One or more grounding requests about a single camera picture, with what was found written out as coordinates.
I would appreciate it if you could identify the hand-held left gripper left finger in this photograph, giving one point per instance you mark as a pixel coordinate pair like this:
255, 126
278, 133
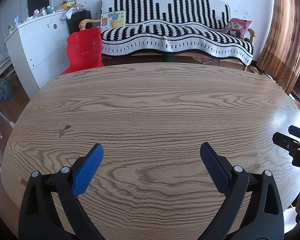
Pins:
87, 172

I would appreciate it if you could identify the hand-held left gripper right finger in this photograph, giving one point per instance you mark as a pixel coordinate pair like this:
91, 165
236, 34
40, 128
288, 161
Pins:
216, 170

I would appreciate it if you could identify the white slipper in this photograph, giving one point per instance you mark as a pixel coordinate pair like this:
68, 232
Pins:
254, 70

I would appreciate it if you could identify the brown curtain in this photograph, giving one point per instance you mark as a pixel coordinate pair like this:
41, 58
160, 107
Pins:
282, 37

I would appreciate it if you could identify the brown cardboard piece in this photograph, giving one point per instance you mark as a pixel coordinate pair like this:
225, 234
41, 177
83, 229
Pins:
202, 59

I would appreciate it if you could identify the blue water jug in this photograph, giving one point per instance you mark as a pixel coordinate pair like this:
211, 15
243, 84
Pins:
5, 90

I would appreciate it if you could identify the pink cartoon cushion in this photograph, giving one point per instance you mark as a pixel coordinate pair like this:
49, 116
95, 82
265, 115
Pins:
237, 28

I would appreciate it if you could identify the red pig chair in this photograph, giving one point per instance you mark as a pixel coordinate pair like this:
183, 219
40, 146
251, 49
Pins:
83, 50

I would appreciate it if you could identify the white cabinet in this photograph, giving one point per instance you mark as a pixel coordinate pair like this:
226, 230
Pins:
40, 47

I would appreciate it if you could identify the white side table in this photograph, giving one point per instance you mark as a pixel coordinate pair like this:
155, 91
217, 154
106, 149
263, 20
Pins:
1, 68

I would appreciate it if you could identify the wooden sofa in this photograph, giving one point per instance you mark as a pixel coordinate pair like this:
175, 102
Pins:
84, 22

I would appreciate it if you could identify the black box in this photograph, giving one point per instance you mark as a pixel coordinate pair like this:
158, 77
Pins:
77, 20

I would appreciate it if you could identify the colourful picture book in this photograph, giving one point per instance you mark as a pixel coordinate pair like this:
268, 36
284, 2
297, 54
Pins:
112, 20

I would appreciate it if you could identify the black white patterned blanket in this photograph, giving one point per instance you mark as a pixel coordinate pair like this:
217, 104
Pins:
177, 17

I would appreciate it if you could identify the white hanging cloth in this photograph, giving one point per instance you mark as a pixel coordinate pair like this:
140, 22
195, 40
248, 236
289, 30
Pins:
68, 13

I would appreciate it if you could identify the teal bottle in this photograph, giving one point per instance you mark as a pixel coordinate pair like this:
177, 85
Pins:
49, 10

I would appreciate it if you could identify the blue white figurine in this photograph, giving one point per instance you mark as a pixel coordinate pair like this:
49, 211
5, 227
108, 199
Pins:
16, 20

